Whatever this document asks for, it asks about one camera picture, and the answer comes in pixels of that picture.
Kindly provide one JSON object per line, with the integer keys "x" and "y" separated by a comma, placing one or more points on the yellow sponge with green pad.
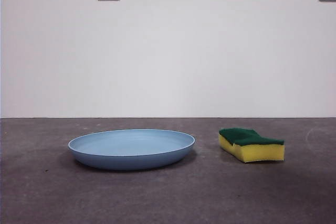
{"x": 257, "y": 153}

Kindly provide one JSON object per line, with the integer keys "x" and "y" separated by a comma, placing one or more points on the blue round plate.
{"x": 131, "y": 153}

